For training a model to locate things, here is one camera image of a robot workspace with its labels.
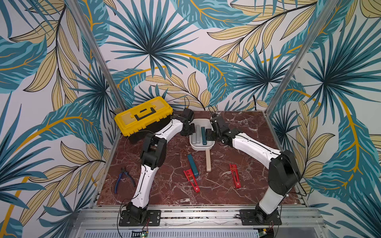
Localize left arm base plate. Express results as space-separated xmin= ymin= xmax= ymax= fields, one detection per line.
xmin=118 ymin=209 xmax=161 ymax=227

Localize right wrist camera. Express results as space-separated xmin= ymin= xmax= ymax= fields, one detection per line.
xmin=210 ymin=115 xmax=230 ymax=133

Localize right aluminium corner post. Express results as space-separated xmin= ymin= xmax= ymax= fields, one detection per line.
xmin=264 ymin=0 xmax=339 ymax=117

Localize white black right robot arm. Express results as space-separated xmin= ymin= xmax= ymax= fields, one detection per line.
xmin=206 ymin=124 xmax=302 ymax=220

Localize red clip tool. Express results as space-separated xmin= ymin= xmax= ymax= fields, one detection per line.
xmin=184 ymin=169 xmax=200 ymax=193
xmin=229 ymin=164 xmax=241 ymax=188

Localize white plastic storage box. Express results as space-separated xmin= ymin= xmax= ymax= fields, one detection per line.
xmin=190 ymin=119 xmax=215 ymax=151

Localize teal block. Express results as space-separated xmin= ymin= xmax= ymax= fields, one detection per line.
xmin=187 ymin=154 xmax=199 ymax=178
xmin=201 ymin=127 xmax=207 ymax=145

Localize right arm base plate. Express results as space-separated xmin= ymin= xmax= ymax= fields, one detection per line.
xmin=239 ymin=209 xmax=282 ymax=226

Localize left aluminium corner post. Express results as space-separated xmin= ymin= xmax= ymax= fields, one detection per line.
xmin=67 ymin=0 xmax=126 ymax=111

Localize aluminium front rail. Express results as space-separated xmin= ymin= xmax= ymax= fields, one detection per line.
xmin=69 ymin=205 xmax=330 ymax=238

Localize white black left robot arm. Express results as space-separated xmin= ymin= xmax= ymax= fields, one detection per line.
xmin=131 ymin=117 xmax=195 ymax=209

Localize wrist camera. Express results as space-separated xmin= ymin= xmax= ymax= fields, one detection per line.
xmin=179 ymin=108 xmax=194 ymax=122
xmin=210 ymin=115 xmax=230 ymax=133

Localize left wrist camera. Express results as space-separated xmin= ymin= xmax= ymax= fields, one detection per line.
xmin=179 ymin=108 xmax=194 ymax=122

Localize yellow black toolbox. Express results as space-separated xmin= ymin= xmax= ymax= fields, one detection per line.
xmin=114 ymin=96 xmax=173 ymax=144

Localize beige wooden block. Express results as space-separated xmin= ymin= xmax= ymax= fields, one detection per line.
xmin=205 ymin=150 xmax=211 ymax=172

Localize aluminium corner post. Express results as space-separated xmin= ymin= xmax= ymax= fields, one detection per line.
xmin=264 ymin=0 xmax=339 ymax=117
xmin=67 ymin=0 xmax=126 ymax=111

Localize blue handled pliers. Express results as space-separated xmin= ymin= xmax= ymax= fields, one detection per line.
xmin=114 ymin=167 xmax=137 ymax=194

